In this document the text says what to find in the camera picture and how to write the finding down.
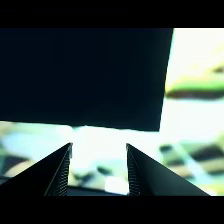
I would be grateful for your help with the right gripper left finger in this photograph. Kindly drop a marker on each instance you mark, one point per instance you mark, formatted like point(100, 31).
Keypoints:
point(46, 176)

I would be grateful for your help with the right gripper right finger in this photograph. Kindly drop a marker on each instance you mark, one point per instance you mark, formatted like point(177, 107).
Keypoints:
point(150, 178)

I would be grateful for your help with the black garment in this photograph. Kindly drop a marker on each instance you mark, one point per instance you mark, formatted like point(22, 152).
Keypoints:
point(83, 76)

